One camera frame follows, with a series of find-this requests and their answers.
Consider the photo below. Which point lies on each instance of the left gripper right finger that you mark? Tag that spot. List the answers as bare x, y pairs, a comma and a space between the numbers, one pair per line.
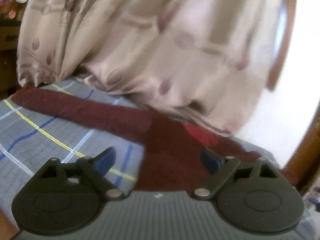
254, 197

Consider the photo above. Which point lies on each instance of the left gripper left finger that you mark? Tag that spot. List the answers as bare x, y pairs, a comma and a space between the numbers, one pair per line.
64, 197

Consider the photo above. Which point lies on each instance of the dark red knitted garment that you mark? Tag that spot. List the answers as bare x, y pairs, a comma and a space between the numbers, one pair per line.
172, 148

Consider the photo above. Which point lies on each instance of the grey plaid bed sheet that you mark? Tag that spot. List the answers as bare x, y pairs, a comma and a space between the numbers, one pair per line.
29, 139

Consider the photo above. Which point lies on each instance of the beige floral duvet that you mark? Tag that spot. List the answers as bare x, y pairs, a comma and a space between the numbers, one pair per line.
208, 61

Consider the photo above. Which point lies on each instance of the brown wooden bed frame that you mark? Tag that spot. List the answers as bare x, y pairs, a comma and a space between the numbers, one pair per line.
295, 88

